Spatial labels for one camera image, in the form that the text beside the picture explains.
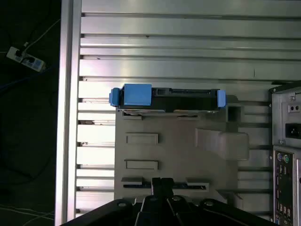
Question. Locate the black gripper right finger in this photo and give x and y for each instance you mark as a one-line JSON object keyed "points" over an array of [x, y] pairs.
{"points": [[178, 212]]}

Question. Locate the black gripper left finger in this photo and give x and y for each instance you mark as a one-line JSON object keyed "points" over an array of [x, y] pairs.
{"points": [[148, 212]]}

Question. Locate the hard disk in blue carrier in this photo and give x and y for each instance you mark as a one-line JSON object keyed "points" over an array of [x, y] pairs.
{"points": [[137, 95]]}

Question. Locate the grey parts rack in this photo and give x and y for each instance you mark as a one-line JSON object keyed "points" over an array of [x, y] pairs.
{"points": [[176, 146]]}

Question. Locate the silver PC case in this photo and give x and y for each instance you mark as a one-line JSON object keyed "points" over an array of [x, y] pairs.
{"points": [[279, 122]]}

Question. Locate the white power strip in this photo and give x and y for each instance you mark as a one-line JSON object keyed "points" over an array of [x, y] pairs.
{"points": [[24, 58]]}

